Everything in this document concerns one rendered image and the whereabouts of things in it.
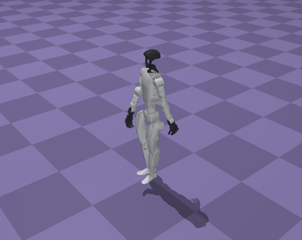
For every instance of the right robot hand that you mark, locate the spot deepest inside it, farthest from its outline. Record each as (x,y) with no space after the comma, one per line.
(129,118)

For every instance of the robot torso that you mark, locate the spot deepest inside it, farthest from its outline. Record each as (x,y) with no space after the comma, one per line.
(150,95)

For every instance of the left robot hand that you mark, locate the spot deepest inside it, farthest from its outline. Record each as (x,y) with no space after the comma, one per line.
(173,128)

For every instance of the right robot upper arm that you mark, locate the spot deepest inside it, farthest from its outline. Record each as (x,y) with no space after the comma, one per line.
(138,90)

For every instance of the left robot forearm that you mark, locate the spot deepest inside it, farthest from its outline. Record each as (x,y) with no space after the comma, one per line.
(167,112)

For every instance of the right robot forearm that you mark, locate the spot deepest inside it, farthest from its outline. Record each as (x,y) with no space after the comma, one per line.
(134,102)

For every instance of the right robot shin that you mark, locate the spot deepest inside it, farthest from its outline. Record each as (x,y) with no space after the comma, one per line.
(145,155)

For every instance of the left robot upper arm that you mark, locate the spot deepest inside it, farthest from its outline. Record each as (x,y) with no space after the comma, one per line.
(159,84)

